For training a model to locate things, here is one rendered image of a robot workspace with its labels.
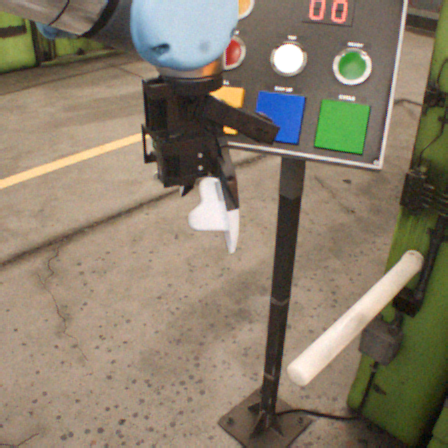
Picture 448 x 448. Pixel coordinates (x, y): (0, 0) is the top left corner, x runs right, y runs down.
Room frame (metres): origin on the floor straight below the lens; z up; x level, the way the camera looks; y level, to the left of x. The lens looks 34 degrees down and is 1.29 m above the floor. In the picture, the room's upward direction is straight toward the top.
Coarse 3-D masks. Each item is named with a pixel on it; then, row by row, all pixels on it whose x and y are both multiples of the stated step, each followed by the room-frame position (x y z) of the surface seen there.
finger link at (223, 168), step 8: (224, 152) 0.49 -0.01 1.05; (216, 160) 0.49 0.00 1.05; (224, 160) 0.49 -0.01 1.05; (216, 168) 0.49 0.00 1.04; (224, 168) 0.48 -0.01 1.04; (232, 168) 0.48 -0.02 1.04; (216, 176) 0.49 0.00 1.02; (224, 176) 0.47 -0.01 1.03; (232, 176) 0.48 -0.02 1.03; (224, 184) 0.48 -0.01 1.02; (232, 184) 0.47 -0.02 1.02; (224, 192) 0.47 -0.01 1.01; (232, 192) 0.47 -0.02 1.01; (224, 200) 0.47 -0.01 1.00; (232, 200) 0.47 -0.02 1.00; (232, 208) 0.47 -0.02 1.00
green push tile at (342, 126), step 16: (320, 112) 0.70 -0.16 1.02; (336, 112) 0.69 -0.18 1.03; (352, 112) 0.68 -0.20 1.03; (368, 112) 0.68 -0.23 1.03; (320, 128) 0.68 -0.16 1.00; (336, 128) 0.68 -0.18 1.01; (352, 128) 0.67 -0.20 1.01; (320, 144) 0.67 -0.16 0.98; (336, 144) 0.67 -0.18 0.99; (352, 144) 0.66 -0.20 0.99
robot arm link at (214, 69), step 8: (224, 56) 0.51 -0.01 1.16; (216, 64) 0.50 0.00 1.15; (224, 64) 0.51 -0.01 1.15; (160, 72) 0.50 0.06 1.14; (168, 72) 0.49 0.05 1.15; (176, 72) 0.49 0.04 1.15; (184, 72) 0.48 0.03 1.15; (192, 72) 0.48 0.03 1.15; (200, 72) 0.49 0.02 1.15; (208, 72) 0.49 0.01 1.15; (216, 72) 0.50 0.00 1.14; (176, 80) 0.49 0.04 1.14; (184, 80) 0.49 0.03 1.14; (192, 80) 0.49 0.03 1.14; (200, 80) 0.49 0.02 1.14
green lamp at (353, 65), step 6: (348, 54) 0.74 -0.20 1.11; (354, 54) 0.73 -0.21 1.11; (360, 54) 0.73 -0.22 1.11; (342, 60) 0.73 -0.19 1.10; (348, 60) 0.73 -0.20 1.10; (354, 60) 0.73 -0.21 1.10; (360, 60) 0.73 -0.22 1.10; (342, 66) 0.73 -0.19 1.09; (348, 66) 0.73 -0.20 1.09; (354, 66) 0.72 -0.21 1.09; (360, 66) 0.72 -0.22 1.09; (366, 66) 0.72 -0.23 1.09; (342, 72) 0.72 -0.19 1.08; (348, 72) 0.72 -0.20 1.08; (354, 72) 0.72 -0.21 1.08; (360, 72) 0.72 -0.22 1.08; (348, 78) 0.72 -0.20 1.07; (354, 78) 0.71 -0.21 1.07
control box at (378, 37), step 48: (288, 0) 0.81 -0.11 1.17; (336, 0) 0.79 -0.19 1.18; (384, 0) 0.77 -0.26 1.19; (336, 48) 0.75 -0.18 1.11; (384, 48) 0.73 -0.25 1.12; (336, 96) 0.71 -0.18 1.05; (384, 96) 0.69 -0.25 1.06; (240, 144) 0.71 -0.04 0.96; (288, 144) 0.69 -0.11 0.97; (384, 144) 0.65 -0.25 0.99
